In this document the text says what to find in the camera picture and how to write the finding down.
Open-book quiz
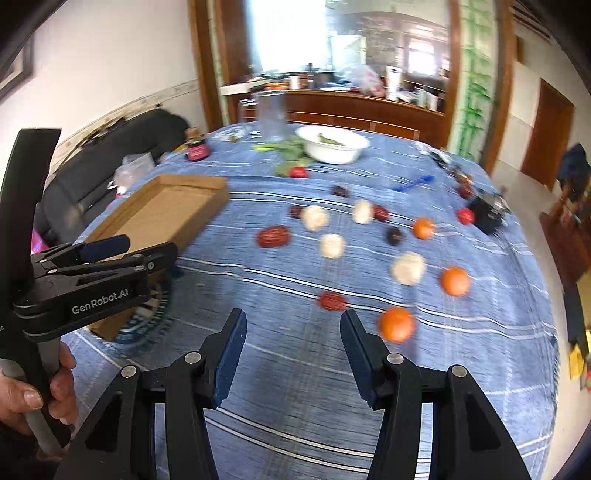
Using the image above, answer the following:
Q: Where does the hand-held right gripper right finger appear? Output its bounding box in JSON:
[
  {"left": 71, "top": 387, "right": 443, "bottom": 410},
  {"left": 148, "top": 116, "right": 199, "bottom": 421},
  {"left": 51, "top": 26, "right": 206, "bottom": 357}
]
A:
[{"left": 340, "top": 309, "right": 532, "bottom": 480}]

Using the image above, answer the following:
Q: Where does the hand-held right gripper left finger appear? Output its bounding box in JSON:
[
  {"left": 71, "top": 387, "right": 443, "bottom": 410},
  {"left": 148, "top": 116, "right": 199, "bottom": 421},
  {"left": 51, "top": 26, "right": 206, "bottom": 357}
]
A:
[{"left": 53, "top": 308, "right": 247, "bottom": 480}]

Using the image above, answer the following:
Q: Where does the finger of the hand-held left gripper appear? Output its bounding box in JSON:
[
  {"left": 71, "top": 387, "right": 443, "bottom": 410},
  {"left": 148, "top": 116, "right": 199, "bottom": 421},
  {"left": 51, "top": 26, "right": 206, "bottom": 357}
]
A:
[
  {"left": 46, "top": 242, "right": 179, "bottom": 287},
  {"left": 31, "top": 234, "right": 131, "bottom": 266}
]

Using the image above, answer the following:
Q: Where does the brown cardboard box tray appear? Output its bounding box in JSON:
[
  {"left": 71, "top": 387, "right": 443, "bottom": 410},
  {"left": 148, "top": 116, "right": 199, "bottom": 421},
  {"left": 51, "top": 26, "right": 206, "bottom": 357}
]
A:
[{"left": 85, "top": 174, "right": 232, "bottom": 342}]

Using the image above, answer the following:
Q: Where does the white yam chunk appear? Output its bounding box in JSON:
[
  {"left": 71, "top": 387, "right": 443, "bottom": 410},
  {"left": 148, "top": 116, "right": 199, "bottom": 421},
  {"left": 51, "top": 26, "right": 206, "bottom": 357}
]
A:
[
  {"left": 352, "top": 199, "right": 374, "bottom": 225},
  {"left": 320, "top": 233, "right": 346, "bottom": 259},
  {"left": 390, "top": 251, "right": 426, "bottom": 286},
  {"left": 301, "top": 205, "right": 330, "bottom": 232}
]

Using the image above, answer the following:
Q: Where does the large red jujube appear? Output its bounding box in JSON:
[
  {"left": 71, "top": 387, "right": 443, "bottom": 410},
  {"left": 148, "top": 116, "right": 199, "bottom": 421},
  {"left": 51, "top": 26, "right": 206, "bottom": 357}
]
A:
[{"left": 256, "top": 224, "right": 291, "bottom": 250}]

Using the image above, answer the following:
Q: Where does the person's left hand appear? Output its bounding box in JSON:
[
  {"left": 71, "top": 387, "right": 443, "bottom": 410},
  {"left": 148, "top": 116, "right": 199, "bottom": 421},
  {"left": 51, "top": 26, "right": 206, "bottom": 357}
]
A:
[{"left": 0, "top": 344, "right": 78, "bottom": 435}]

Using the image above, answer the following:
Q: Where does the blue plaid tablecloth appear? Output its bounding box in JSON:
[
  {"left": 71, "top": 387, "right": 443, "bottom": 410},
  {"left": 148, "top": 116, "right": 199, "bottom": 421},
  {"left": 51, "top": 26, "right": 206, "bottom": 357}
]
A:
[{"left": 60, "top": 122, "right": 559, "bottom": 480}]

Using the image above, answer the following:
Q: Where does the clear plastic bag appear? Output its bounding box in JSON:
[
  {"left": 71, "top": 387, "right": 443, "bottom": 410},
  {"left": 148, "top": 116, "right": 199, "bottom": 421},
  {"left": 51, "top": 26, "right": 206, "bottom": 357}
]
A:
[{"left": 108, "top": 152, "right": 155, "bottom": 195}]

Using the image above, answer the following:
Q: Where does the black sofa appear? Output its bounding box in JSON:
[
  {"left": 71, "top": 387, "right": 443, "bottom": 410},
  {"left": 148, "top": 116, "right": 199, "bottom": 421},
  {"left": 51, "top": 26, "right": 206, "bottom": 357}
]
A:
[{"left": 34, "top": 111, "right": 190, "bottom": 245}]

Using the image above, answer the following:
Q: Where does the leafy green vegetable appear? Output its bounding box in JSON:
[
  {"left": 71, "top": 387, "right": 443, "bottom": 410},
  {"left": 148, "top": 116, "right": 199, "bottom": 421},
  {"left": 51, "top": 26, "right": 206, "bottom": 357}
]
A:
[{"left": 252, "top": 136, "right": 315, "bottom": 178}]

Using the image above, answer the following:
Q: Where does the blue pen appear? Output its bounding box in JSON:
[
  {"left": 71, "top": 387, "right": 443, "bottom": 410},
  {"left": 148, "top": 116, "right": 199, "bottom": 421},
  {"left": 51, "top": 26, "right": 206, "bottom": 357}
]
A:
[{"left": 392, "top": 174, "right": 435, "bottom": 192}]

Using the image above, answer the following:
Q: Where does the clear plastic pitcher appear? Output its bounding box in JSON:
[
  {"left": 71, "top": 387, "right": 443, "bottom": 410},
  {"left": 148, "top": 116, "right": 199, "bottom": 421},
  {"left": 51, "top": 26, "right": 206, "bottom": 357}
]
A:
[{"left": 238, "top": 90, "right": 289, "bottom": 143}]

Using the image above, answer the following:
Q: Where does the white flat box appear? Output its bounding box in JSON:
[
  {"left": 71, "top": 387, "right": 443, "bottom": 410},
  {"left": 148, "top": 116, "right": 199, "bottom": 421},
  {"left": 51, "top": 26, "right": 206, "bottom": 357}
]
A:
[{"left": 219, "top": 80, "right": 269, "bottom": 96}]

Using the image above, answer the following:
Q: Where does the small black box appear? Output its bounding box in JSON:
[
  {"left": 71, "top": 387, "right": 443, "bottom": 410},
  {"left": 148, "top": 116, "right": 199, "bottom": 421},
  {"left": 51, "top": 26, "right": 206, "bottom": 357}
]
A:
[{"left": 467, "top": 191, "right": 509, "bottom": 234}]

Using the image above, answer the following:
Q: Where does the white bowl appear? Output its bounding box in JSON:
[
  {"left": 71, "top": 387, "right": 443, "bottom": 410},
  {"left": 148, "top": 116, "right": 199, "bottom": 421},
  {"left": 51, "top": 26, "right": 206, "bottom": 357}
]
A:
[{"left": 295, "top": 124, "right": 371, "bottom": 164}]

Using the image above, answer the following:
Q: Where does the bunch of keys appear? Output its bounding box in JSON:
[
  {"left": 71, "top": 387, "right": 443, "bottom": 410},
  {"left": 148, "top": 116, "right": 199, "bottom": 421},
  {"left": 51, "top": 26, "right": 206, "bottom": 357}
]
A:
[{"left": 427, "top": 147, "right": 455, "bottom": 169}]

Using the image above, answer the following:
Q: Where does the wooden sideboard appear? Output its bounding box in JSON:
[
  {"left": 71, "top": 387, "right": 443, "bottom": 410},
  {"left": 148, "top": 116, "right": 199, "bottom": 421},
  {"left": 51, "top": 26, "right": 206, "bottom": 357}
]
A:
[{"left": 222, "top": 88, "right": 446, "bottom": 141}]

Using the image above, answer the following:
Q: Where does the white bottle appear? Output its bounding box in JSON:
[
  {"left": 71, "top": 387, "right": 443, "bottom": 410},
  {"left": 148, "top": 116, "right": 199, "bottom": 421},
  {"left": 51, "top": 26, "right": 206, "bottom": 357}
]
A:
[{"left": 385, "top": 66, "right": 403, "bottom": 101}]

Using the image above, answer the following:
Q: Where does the pink plastic bag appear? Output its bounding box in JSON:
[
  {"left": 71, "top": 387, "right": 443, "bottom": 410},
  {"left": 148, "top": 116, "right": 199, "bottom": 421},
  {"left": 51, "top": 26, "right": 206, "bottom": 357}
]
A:
[{"left": 339, "top": 64, "right": 386, "bottom": 97}]

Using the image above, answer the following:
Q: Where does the wooden door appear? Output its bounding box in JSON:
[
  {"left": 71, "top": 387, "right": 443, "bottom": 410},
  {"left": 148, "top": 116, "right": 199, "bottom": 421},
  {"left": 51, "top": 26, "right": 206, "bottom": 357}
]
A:
[{"left": 522, "top": 78, "right": 575, "bottom": 190}]

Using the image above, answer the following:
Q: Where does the framed wall picture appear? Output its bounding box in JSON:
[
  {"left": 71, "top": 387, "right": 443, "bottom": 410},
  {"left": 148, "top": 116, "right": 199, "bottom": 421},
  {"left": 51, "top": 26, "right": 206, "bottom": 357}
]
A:
[{"left": 0, "top": 34, "right": 35, "bottom": 100}]

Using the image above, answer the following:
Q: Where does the bamboo wall decoration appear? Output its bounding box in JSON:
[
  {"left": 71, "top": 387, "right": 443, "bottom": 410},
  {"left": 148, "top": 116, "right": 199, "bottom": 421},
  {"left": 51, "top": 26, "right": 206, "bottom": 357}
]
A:
[{"left": 455, "top": 0, "right": 497, "bottom": 158}]

